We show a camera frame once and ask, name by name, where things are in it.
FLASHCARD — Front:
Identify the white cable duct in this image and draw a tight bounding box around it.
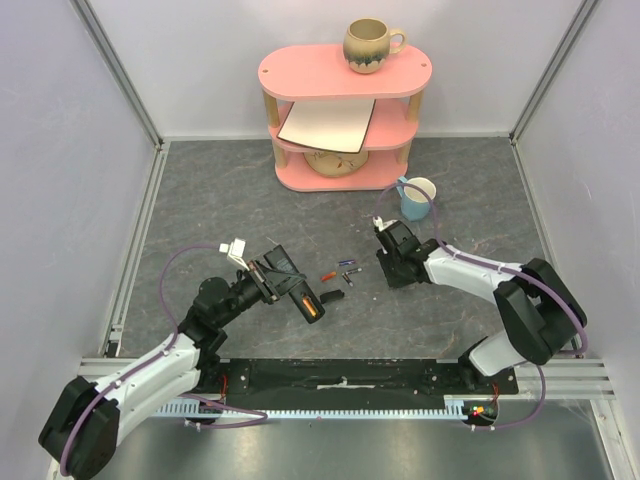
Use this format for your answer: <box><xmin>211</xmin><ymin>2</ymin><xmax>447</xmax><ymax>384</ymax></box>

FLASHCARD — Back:
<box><xmin>152</xmin><ymin>397</ymin><xmax>493</xmax><ymax>422</ymax></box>

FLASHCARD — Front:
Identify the beige ceramic mug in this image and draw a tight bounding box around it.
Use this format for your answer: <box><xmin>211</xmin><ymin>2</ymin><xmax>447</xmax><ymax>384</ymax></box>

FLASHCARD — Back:
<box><xmin>343</xmin><ymin>18</ymin><xmax>407</xmax><ymax>74</ymax></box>

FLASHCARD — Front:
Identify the black gold battery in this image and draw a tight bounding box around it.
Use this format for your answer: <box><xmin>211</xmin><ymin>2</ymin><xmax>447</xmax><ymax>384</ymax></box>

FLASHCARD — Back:
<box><xmin>342</xmin><ymin>273</ymin><xmax>354</xmax><ymax>287</ymax></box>

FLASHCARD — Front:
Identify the white square plate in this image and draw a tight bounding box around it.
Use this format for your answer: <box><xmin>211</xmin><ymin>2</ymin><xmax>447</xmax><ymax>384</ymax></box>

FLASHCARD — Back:
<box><xmin>277</xmin><ymin>98</ymin><xmax>376</xmax><ymax>153</ymax></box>

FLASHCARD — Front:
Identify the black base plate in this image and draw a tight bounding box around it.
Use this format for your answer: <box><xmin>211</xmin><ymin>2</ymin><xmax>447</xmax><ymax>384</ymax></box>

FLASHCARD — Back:
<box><xmin>194</xmin><ymin>359</ymin><xmax>519</xmax><ymax>410</ymax></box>

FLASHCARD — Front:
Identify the pink three-tier shelf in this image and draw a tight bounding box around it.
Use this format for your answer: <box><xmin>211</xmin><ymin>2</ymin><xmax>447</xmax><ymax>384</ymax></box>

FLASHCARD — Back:
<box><xmin>258</xmin><ymin>44</ymin><xmax>432</xmax><ymax>192</ymax></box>

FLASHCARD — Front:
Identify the black battery compartment cover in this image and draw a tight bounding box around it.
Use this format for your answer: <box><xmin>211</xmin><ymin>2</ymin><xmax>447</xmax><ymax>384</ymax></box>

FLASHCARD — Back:
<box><xmin>320</xmin><ymin>289</ymin><xmax>345</xmax><ymax>304</ymax></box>

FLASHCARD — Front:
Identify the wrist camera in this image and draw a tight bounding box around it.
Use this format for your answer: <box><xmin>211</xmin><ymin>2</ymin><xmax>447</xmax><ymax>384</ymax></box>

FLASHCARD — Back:
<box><xmin>218</xmin><ymin>238</ymin><xmax>249</xmax><ymax>270</ymax></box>
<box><xmin>372</xmin><ymin>216</ymin><xmax>395</xmax><ymax>233</ymax></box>

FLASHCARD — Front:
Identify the light blue mug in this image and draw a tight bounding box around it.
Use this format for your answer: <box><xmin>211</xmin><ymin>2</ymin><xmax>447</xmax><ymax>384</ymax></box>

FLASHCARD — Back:
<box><xmin>396</xmin><ymin>176</ymin><xmax>437</xmax><ymax>221</ymax></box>

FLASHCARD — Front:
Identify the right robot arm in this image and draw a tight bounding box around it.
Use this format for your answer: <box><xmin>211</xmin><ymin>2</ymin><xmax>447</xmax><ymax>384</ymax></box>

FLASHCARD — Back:
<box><xmin>373</xmin><ymin>217</ymin><xmax>587</xmax><ymax>394</ymax></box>

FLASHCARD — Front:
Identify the beige bird-painted bowl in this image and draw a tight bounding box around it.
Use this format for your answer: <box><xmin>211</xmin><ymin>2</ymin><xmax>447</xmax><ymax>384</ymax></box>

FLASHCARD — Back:
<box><xmin>303</xmin><ymin>150</ymin><xmax>369</xmax><ymax>178</ymax></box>

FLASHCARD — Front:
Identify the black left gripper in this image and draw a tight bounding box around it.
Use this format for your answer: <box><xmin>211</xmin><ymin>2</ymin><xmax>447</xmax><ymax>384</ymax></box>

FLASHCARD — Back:
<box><xmin>216</xmin><ymin>258</ymin><xmax>306</xmax><ymax>327</ymax></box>

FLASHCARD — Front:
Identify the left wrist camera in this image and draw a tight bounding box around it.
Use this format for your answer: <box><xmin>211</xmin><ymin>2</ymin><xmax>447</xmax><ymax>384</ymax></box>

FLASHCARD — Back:
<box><xmin>218</xmin><ymin>238</ymin><xmax>249</xmax><ymax>270</ymax></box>

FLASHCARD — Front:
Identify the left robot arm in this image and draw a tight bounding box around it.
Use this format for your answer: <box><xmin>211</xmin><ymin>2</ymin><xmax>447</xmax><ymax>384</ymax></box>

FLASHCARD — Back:
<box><xmin>38</xmin><ymin>248</ymin><xmax>306</xmax><ymax>479</ymax></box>

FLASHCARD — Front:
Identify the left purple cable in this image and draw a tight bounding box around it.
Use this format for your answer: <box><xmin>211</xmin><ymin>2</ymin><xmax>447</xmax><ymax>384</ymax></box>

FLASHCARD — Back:
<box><xmin>58</xmin><ymin>243</ymin><xmax>271</xmax><ymax>476</ymax></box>

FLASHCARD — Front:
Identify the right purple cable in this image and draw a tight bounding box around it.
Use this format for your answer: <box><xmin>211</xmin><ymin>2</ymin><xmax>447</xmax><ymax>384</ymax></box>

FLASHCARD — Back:
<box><xmin>373</xmin><ymin>180</ymin><xmax>590</xmax><ymax>432</ymax></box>

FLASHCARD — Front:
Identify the purple cable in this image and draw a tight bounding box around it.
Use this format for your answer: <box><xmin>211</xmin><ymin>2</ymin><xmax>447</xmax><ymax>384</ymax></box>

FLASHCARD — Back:
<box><xmin>58</xmin><ymin>243</ymin><xmax>271</xmax><ymax>476</ymax></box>
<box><xmin>373</xmin><ymin>180</ymin><xmax>590</xmax><ymax>432</ymax></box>

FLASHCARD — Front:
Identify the black remote control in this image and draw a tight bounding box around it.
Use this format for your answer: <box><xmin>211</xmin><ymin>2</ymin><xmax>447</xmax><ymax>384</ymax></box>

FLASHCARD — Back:
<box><xmin>263</xmin><ymin>245</ymin><xmax>325</xmax><ymax>324</ymax></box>

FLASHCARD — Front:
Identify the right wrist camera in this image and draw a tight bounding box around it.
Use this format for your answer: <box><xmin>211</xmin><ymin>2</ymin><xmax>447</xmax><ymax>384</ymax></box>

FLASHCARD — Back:
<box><xmin>372</xmin><ymin>216</ymin><xmax>395</xmax><ymax>233</ymax></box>

